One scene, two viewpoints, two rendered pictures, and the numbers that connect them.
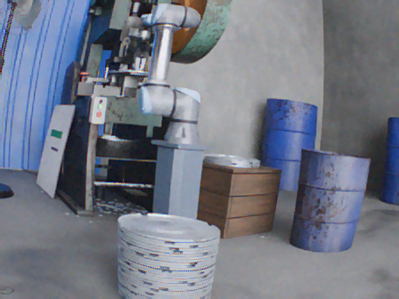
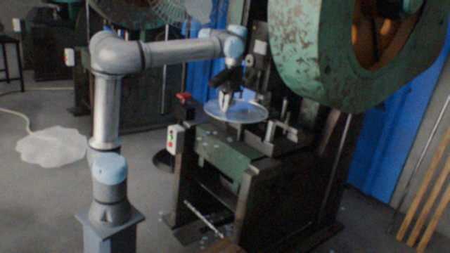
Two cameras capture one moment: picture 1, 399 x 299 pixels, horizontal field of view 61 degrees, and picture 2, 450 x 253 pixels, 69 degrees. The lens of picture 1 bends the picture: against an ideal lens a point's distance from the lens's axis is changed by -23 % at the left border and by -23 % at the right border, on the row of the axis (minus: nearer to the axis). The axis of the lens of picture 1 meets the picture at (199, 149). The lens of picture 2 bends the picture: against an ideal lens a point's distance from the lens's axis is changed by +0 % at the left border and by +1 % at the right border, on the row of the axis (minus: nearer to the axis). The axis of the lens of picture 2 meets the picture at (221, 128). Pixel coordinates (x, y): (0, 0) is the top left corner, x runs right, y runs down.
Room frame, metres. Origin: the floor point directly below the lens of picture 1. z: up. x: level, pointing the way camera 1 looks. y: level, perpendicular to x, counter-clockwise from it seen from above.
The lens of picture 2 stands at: (2.07, -0.94, 1.28)
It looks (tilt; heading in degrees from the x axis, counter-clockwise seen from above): 23 degrees down; 81
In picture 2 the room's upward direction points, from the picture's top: 8 degrees clockwise
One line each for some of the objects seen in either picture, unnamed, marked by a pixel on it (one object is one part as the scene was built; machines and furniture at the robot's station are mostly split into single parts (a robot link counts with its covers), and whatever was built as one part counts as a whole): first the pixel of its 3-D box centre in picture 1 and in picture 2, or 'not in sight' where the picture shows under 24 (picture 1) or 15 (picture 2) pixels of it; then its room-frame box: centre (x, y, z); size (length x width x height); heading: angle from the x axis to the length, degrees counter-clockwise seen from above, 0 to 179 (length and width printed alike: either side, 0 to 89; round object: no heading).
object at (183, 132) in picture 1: (183, 131); (110, 203); (1.85, 0.08, 0.50); 0.15 x 0.15 x 0.10
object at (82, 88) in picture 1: (82, 98); (184, 121); (2.11, 0.65, 0.62); 0.10 x 0.06 x 0.20; 124
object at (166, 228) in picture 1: (167, 227); not in sight; (1.16, 0.06, 0.25); 0.29 x 0.29 x 0.01
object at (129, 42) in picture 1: (130, 36); (266, 53); (2.44, 0.49, 1.04); 0.17 x 0.15 x 0.30; 34
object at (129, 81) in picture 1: (130, 84); (233, 124); (2.33, 0.42, 0.72); 0.25 x 0.14 x 0.14; 34
